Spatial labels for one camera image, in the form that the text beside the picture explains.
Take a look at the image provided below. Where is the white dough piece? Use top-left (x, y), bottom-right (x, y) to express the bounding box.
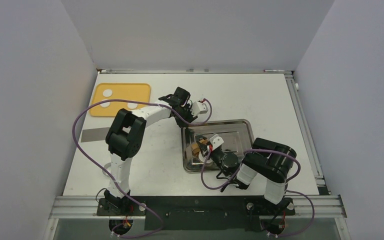
top-left (185, 143), bottom-right (203, 165)

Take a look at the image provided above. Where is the wooden rolling pin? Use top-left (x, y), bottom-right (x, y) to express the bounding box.
top-left (190, 137), bottom-right (212, 158)

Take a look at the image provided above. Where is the stainless steel tray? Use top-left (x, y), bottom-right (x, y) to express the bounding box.
top-left (181, 119), bottom-right (254, 174)

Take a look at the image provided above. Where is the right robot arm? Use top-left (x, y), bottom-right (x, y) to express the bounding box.
top-left (193, 134), bottom-right (301, 214)

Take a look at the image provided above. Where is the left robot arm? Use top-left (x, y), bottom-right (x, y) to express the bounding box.
top-left (104, 87), bottom-right (197, 215)

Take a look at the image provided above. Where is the white dough disc right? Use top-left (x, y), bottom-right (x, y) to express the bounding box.
top-left (127, 102), bottom-right (138, 110)

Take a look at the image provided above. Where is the white dough disc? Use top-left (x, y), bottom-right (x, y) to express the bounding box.
top-left (102, 89), bottom-right (113, 98)
top-left (127, 102), bottom-right (138, 110)
top-left (100, 99), bottom-right (111, 108)

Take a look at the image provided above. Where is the white dough disc lower left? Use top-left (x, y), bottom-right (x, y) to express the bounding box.
top-left (100, 99), bottom-right (111, 108)

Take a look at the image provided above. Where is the white dough disc upper left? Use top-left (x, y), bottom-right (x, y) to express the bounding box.
top-left (102, 89), bottom-right (113, 98)

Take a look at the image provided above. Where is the yellow plastic tray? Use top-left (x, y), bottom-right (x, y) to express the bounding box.
top-left (89, 83), bottom-right (151, 117)

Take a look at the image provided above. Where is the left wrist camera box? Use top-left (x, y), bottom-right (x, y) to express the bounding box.
top-left (190, 101), bottom-right (209, 117)

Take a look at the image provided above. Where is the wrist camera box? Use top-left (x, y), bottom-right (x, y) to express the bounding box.
top-left (209, 134), bottom-right (224, 151)
top-left (190, 101), bottom-right (209, 117)

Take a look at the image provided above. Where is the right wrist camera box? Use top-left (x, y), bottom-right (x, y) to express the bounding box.
top-left (209, 134), bottom-right (224, 151)

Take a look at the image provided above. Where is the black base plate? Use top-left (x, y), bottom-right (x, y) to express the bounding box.
top-left (96, 195), bottom-right (296, 231)

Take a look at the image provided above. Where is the metal ring cutter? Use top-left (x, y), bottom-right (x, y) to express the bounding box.
top-left (102, 162), bottom-right (112, 177)

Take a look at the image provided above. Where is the scraper with red handle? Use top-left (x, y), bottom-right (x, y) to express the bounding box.
top-left (80, 127), bottom-right (110, 143)

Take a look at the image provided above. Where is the aluminium frame rail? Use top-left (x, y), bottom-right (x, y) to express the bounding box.
top-left (284, 70), bottom-right (331, 196)

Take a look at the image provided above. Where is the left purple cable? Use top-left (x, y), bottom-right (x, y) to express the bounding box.
top-left (71, 98), bottom-right (213, 239)

